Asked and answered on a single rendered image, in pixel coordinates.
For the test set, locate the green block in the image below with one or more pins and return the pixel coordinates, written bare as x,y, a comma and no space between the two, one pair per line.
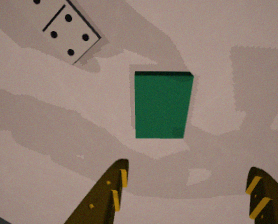
162,101

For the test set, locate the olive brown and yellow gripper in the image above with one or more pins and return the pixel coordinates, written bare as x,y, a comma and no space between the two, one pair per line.
101,202

